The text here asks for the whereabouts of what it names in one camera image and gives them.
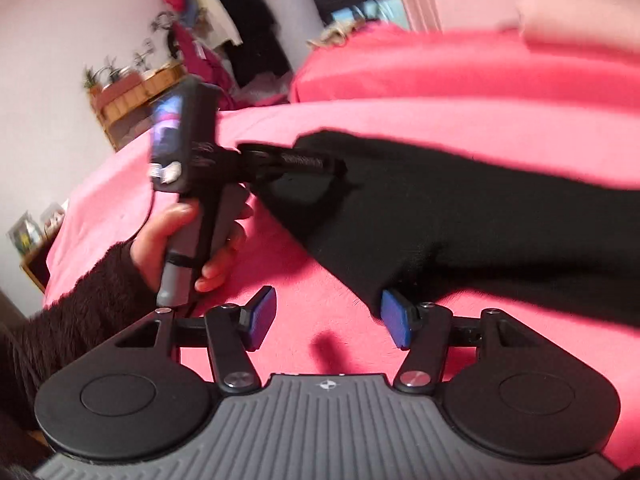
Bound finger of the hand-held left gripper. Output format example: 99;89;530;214
239;142;349;187

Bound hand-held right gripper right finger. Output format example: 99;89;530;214
381;290;542;394

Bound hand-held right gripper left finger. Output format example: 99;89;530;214
112;286;278;394

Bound black pants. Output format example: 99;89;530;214
237;130;640;330

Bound person's left forearm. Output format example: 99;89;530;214
0;241;157;433

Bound person's left hand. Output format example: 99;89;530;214
130;202;254;294

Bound pink bed blanket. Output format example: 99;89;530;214
42;99;640;463

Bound wooden shelf with plants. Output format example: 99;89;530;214
82;52;187;152

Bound rack of hanging clothes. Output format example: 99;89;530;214
152;0;295;110

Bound crumpled beige cloth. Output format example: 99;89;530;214
305;19;373;50

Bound red bed cover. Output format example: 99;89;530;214
289;24;640;112

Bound wooden crate with items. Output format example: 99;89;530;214
6;201;69;294

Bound folded pale pink blanket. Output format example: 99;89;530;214
514;0;640;63

